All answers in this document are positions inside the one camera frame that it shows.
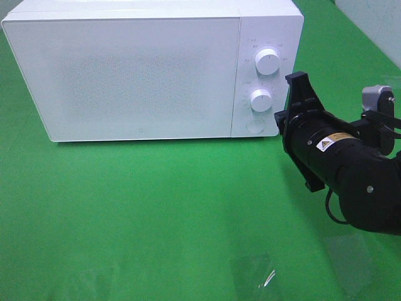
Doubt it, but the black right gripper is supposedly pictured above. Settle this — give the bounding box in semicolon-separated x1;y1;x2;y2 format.
274;71;333;192

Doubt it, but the white microwave oven body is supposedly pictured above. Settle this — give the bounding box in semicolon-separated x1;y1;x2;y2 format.
1;1;304;138

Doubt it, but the white microwave knob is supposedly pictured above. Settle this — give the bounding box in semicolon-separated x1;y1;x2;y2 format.
255;48;281;75
250;89;273;112

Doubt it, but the white microwave door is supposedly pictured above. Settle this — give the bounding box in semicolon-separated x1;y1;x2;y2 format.
3;18;239;142

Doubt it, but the upper white microwave knob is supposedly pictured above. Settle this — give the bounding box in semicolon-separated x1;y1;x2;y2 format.
255;48;281;75

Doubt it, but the lower white microwave knob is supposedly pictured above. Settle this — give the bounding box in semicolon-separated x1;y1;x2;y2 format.
250;89;273;112

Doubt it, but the round microwave door button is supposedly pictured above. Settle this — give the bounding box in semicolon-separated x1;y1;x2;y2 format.
246;119;266;134

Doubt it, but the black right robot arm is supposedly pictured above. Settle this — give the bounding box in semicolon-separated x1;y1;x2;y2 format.
274;71;400;235

